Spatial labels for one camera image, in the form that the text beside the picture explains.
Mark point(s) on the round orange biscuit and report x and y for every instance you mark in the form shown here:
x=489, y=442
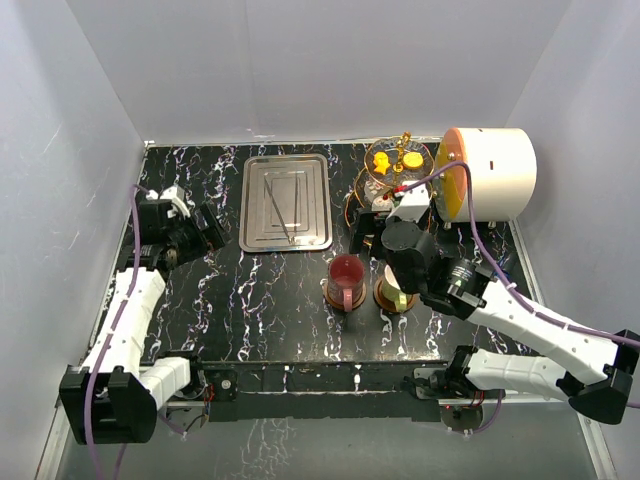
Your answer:
x=413, y=160

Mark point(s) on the orange fish-shaped cookie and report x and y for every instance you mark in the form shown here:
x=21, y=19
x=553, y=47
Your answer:
x=381, y=163

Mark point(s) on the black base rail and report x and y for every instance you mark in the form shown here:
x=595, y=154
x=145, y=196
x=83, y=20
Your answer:
x=237, y=391

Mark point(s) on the pink patterned mug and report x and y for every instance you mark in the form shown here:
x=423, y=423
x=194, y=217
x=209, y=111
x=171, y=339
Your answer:
x=345, y=287

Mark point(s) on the white sprinkle cherry cake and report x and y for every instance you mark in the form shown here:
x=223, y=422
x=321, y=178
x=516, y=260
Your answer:
x=382, y=203

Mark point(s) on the white cylindrical container orange lid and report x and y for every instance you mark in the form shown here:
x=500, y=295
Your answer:
x=503, y=168

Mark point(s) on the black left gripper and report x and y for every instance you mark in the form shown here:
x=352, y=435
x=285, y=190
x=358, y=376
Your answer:
x=201, y=246

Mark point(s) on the three-tier glass cake stand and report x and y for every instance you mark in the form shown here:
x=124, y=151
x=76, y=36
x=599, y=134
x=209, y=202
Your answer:
x=397, y=175

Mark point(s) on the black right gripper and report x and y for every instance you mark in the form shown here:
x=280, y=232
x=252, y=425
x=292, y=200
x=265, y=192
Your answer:
x=366, y=224

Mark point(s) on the silver metal tray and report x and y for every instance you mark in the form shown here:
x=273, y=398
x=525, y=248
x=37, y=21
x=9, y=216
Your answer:
x=315, y=230

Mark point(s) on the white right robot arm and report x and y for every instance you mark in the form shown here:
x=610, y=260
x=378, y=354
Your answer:
x=590, y=369

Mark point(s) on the white rectangular cream cake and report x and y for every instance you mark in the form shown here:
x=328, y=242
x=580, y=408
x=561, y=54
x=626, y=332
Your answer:
x=372, y=189

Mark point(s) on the green ceramic cup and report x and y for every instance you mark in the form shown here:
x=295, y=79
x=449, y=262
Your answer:
x=392, y=292

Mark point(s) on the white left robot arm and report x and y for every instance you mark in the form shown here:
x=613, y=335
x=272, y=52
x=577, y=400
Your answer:
x=109, y=399

